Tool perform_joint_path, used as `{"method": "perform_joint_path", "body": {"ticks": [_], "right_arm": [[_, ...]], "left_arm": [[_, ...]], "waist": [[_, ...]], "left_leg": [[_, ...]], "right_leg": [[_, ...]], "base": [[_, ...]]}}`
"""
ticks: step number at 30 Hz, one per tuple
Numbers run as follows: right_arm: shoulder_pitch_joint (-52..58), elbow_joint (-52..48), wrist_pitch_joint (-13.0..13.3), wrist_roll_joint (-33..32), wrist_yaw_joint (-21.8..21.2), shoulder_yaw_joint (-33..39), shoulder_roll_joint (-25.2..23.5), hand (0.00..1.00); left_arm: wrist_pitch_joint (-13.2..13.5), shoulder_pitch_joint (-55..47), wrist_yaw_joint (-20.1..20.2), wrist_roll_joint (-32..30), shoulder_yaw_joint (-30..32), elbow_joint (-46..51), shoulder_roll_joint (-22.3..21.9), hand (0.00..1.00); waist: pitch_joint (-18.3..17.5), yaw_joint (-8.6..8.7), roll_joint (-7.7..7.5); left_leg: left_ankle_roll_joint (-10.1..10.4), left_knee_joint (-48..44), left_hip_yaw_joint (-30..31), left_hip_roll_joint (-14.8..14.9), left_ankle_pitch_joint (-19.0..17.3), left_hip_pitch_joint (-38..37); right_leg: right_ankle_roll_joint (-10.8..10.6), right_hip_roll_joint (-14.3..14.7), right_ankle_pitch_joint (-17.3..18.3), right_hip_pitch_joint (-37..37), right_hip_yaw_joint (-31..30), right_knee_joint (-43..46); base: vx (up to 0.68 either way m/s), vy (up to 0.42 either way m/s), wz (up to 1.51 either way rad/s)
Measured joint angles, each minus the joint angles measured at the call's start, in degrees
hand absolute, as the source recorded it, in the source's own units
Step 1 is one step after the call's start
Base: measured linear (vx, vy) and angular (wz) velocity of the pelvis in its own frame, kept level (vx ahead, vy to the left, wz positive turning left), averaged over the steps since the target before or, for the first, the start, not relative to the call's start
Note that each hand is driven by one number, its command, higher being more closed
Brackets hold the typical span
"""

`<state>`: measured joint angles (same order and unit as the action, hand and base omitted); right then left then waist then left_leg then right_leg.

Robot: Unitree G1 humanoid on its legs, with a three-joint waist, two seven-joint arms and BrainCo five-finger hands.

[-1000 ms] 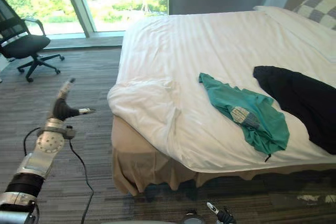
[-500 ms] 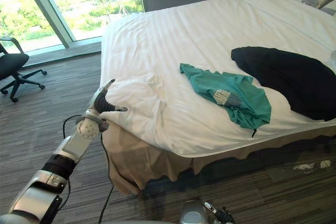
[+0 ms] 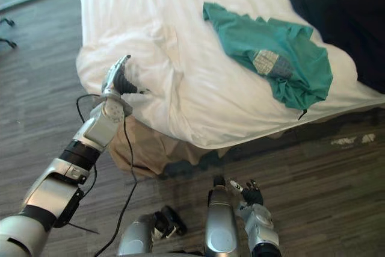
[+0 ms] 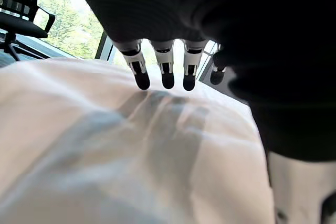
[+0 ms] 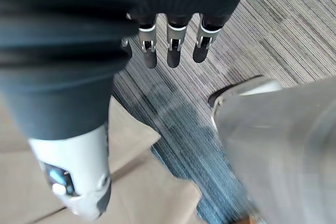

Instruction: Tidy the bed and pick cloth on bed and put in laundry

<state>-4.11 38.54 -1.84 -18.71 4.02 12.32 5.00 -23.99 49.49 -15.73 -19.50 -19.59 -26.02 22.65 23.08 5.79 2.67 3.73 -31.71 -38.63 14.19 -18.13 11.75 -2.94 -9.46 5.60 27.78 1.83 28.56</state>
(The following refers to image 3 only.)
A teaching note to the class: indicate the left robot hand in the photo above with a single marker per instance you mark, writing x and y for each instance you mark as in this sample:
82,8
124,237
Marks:
119,80

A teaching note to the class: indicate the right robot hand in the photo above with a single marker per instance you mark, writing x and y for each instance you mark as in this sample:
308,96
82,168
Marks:
253,194

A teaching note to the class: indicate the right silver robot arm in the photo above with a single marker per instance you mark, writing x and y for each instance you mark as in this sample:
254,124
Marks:
261,229

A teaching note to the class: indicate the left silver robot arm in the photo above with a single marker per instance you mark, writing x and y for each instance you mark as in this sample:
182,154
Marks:
60,172

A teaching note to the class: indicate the beige bed skirt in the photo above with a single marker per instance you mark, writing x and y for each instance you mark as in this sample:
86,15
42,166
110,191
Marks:
156,148

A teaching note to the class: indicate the black cloth garment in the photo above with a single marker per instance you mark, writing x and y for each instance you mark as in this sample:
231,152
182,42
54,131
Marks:
343,22

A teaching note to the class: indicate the left silver robot leg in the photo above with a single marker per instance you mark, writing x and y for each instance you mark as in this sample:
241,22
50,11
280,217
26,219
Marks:
150,230

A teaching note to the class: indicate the black chair base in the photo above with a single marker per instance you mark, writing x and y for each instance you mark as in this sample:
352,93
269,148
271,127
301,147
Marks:
8,32

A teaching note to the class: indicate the teal green shirt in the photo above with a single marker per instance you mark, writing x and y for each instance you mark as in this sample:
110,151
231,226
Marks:
270,55

